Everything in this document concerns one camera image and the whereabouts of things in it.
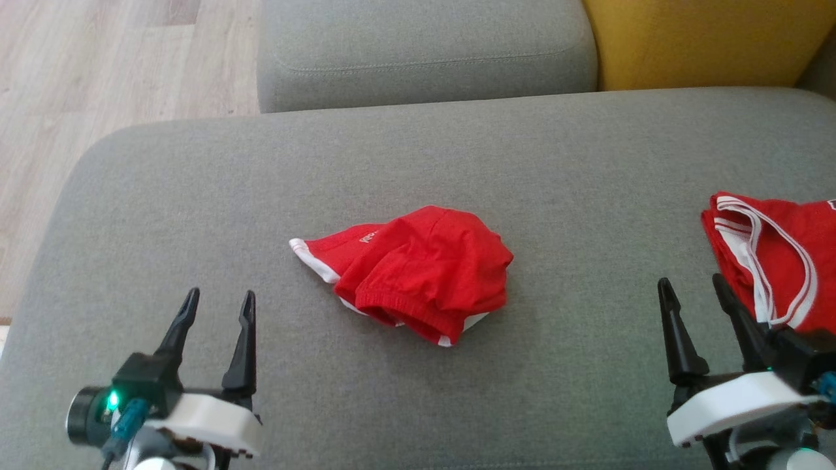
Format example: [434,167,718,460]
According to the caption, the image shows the red shorts white waistband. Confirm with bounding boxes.
[289,206,515,347]

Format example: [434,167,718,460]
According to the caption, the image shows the black left cable teal plug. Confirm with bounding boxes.
[98,398,152,470]

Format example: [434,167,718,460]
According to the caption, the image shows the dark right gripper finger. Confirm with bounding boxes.
[658,277,709,386]
[712,274,773,373]

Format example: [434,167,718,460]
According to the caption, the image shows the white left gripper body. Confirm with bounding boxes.
[65,386,262,470]

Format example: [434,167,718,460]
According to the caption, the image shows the yellow sofa cushion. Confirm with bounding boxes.
[581,0,836,91]

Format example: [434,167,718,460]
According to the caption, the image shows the grey cushion corner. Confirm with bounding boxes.
[796,33,836,102]

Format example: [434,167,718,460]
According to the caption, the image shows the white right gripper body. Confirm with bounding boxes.
[666,371,824,470]

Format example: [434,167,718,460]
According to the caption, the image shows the large grey sofa seat cushion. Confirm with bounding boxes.
[0,88,836,470]

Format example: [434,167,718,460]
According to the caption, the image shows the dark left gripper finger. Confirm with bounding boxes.
[157,287,201,373]
[222,290,257,399]

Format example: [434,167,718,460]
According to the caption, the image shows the grey sofa back cushion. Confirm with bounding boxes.
[257,0,598,114]

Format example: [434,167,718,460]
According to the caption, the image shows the red shirt white sleeves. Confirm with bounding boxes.
[702,191,836,335]

